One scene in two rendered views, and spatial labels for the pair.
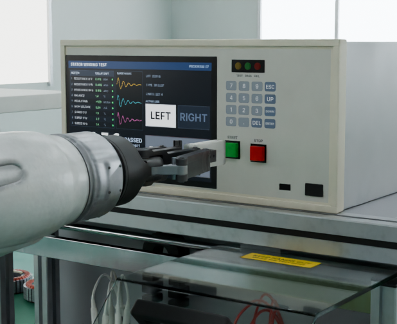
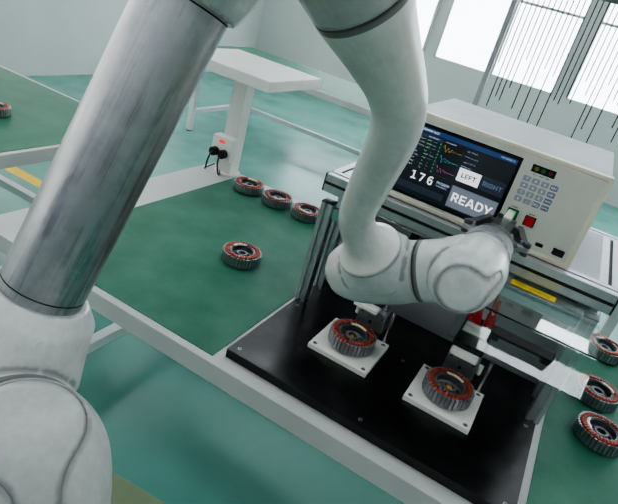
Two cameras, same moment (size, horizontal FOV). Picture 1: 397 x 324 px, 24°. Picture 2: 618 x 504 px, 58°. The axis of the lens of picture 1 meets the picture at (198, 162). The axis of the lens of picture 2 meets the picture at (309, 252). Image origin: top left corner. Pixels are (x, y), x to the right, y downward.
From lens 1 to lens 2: 0.64 m
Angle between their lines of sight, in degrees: 22
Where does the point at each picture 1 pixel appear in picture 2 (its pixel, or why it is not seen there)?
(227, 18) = not seen: outside the picture
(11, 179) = (498, 281)
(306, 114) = (571, 211)
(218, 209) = not seen: hidden behind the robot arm
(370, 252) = (586, 300)
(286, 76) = (567, 186)
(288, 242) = (535, 278)
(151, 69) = (472, 148)
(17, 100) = (292, 83)
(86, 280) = not seen: hidden behind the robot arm
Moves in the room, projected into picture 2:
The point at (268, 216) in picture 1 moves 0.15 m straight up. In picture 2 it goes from (528, 261) to (560, 196)
